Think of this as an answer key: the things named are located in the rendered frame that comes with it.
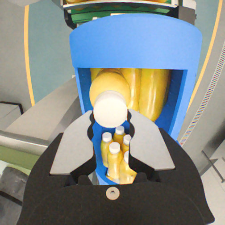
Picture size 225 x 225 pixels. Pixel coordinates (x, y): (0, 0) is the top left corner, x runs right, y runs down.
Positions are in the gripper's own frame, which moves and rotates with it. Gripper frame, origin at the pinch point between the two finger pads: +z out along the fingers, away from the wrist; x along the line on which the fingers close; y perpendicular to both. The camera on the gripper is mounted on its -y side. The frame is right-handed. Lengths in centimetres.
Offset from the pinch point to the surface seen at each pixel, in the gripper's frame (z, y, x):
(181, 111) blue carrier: 3.6, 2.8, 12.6
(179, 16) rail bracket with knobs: 25.1, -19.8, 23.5
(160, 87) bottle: 11.3, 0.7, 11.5
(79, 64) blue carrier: 6.7, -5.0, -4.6
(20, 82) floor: 127, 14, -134
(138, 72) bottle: 16.3, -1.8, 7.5
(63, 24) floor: 126, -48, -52
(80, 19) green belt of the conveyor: 36.5, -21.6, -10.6
